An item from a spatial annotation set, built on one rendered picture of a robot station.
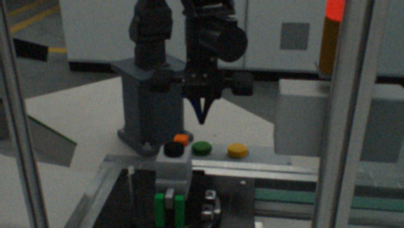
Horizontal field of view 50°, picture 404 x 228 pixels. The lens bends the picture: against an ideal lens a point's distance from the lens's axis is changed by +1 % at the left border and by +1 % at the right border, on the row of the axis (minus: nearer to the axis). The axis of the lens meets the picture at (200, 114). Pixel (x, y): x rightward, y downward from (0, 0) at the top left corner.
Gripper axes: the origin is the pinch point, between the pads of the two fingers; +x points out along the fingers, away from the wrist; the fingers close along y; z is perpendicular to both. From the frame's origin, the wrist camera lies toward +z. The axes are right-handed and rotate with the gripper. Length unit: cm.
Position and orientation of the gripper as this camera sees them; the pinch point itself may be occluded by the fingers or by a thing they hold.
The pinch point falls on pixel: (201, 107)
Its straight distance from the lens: 81.3
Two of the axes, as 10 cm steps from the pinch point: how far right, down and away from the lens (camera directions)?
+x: 0.0, 9.0, 4.4
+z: -0.9, 4.4, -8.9
